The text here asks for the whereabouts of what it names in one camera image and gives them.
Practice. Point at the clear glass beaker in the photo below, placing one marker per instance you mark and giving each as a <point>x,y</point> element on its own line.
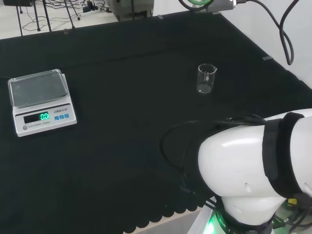
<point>206,80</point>

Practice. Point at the white power strip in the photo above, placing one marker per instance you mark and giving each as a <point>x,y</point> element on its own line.
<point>90,12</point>

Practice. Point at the black tripod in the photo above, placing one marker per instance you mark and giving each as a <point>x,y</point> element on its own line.
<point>70,17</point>
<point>36,17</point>

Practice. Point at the white electronic balance steel pan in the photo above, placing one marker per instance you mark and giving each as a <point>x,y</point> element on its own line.
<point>46,117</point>

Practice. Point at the grey equipment box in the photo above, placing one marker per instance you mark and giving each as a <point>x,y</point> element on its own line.
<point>134,9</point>

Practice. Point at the black bench cloth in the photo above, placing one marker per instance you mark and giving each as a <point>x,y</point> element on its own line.
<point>122,97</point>

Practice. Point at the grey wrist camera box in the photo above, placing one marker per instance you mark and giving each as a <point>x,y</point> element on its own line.
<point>219,5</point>

